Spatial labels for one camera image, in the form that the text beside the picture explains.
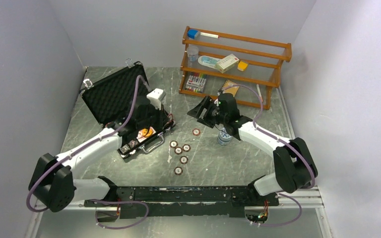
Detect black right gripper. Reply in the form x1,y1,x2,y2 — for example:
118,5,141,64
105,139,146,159
187,95,228,128

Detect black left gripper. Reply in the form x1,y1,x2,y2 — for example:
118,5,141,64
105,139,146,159
137,102,170,130

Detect orange big blind button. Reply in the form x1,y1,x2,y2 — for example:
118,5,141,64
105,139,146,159
143,128,153,138

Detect red five chip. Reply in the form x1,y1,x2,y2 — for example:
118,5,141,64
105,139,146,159
192,128,201,136

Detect red playing card deck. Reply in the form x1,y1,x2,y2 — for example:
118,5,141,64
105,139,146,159
136,127,156,143

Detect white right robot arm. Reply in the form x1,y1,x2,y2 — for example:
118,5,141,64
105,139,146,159
204,93,318,205

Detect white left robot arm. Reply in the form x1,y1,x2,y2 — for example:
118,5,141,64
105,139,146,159
26,95,154,213

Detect coloured marker pack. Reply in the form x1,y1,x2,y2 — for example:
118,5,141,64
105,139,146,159
185,72,208,93

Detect blue white ceramic jar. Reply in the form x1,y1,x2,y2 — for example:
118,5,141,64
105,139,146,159
217,128,233,146

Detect black poker chip case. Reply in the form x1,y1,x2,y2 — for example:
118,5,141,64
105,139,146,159
80,59,175,158

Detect orange spiral notebook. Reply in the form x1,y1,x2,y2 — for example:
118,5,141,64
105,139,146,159
219,80,240,97

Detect orange wooden shelf rack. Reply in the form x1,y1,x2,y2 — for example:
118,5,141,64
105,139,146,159
179,26,292,110

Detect white cardboard box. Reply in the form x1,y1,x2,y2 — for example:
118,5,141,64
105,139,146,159
215,54,240,73

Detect clear plastic cup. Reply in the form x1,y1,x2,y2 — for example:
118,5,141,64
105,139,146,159
187,45,199,62

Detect yellow small block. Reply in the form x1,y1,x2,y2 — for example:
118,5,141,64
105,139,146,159
237,61,249,72

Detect white pen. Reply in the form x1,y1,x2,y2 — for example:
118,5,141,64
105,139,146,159
256,84,263,102

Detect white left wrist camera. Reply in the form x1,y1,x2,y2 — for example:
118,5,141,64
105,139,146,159
146,88,166,110

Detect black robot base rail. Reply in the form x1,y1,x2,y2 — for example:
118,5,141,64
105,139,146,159
84,185,279,219

